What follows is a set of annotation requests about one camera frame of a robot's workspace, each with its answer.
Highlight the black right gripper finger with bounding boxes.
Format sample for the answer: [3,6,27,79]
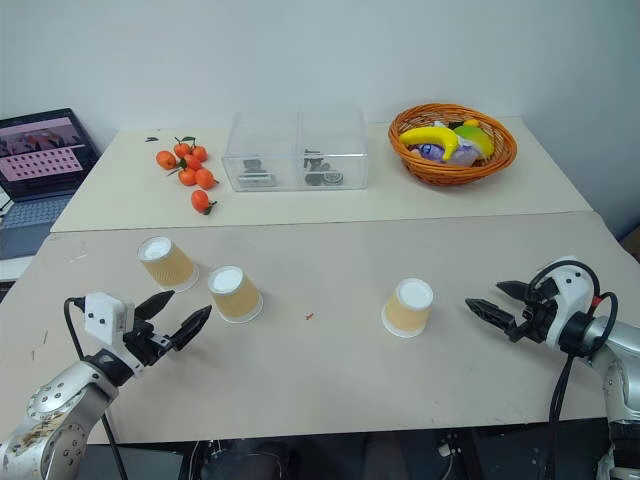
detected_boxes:
[464,297,517,335]
[495,280,532,304]

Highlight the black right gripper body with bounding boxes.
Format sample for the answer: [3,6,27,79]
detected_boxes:
[506,278,561,345]

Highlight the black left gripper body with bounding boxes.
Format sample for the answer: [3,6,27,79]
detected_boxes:
[122,318,175,370]

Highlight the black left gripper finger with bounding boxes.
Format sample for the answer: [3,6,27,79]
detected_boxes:
[133,290,176,324]
[168,305,214,351]

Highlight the brown ribbed paper cup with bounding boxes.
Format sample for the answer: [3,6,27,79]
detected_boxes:
[136,236,200,293]
[381,277,435,339]
[206,265,264,325]

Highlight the orange woven wicker basket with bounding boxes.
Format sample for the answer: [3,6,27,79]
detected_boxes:
[388,102,518,188]

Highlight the green yellow toy mango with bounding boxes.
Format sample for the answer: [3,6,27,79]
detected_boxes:
[453,124,497,159]

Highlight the small black hardware pieces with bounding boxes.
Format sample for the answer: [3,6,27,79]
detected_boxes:
[301,146,347,188]
[238,158,278,189]

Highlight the purple toy grapes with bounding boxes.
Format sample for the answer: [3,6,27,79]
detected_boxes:
[414,142,447,163]

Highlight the yellow toy banana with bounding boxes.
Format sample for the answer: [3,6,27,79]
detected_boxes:
[399,125,462,163]

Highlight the open grey laptop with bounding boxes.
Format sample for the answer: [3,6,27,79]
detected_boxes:
[0,107,102,262]

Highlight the clear plastic storage box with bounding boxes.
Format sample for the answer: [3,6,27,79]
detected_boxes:
[222,106,371,194]

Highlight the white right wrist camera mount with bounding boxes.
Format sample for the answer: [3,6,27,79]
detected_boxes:
[542,257,600,351]

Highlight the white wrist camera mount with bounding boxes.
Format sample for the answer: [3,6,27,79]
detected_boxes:
[83,293,136,347]
[542,257,600,351]

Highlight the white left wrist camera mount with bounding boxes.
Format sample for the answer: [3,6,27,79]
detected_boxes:
[83,293,136,347]

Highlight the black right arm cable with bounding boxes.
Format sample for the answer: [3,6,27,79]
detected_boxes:
[528,259,620,442]

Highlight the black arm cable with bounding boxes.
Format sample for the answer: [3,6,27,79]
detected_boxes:
[528,259,620,442]
[63,297,129,480]

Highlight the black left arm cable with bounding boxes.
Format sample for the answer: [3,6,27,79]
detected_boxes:
[63,297,129,480]

